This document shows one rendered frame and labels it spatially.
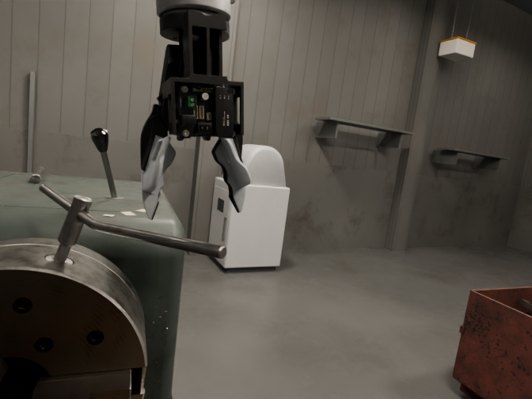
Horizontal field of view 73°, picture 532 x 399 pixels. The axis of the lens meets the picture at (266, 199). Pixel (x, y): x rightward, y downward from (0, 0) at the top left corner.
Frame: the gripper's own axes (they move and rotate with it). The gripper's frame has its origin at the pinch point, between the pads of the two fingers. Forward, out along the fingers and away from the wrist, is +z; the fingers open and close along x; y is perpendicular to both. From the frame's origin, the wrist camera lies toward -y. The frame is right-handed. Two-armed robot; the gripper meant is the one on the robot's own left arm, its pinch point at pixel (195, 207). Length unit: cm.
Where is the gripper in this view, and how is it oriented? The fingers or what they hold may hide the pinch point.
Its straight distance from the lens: 43.8
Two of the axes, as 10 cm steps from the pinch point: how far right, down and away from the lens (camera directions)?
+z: -0.1, 9.8, 1.8
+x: 9.2, -0.6, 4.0
